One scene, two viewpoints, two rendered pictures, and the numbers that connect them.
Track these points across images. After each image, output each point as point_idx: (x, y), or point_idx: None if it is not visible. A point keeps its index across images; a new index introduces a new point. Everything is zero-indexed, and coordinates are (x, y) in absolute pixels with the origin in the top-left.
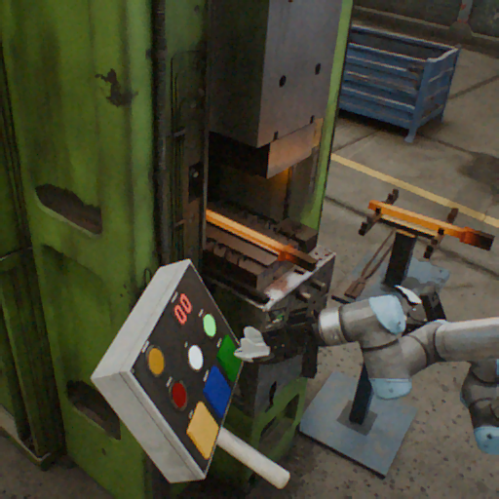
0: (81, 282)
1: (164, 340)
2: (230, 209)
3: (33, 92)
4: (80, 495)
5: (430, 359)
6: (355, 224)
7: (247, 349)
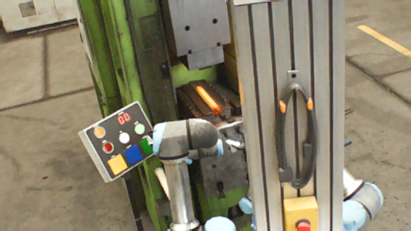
0: None
1: (107, 127)
2: (210, 87)
3: (113, 29)
4: (144, 228)
5: (200, 152)
6: (408, 119)
7: (148, 140)
